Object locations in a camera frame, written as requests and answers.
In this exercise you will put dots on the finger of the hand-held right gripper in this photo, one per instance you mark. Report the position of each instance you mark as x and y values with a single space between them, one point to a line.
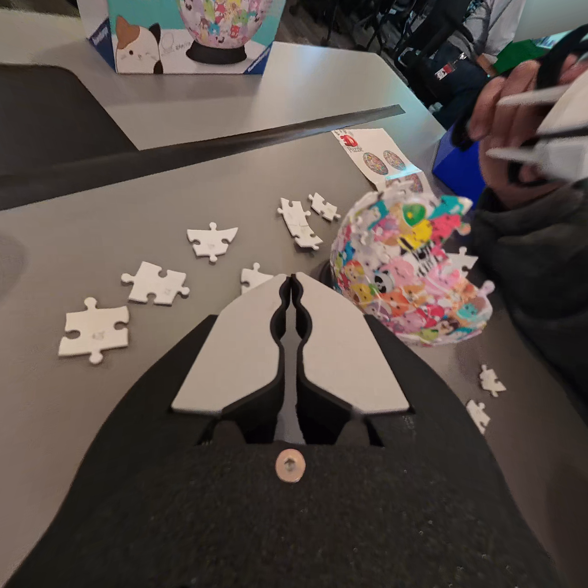
560 161
570 110

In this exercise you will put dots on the printed instruction leaflet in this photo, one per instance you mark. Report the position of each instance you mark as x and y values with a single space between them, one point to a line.
381 161

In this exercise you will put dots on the single white puzzle piece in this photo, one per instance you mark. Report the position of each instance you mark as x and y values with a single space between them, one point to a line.
478 415
491 379

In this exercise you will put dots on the black office chair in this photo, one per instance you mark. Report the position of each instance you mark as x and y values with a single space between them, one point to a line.
441 78

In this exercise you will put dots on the colourful puzzle ball box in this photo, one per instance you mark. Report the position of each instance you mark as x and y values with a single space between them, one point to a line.
175 32

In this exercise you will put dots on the partly built white puzzle ball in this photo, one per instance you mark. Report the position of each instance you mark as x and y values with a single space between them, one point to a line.
413 266

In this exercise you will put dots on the person's right hand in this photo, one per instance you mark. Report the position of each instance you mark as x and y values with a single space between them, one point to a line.
496 124

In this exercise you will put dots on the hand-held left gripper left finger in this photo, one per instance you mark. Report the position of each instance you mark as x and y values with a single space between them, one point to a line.
230 358

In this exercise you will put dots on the blue plastic bin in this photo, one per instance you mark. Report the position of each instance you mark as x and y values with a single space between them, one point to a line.
457 165

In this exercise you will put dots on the puzzle pieces group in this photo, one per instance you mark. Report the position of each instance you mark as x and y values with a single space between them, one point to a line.
211 241

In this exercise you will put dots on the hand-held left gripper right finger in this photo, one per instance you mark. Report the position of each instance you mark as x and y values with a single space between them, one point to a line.
354 358

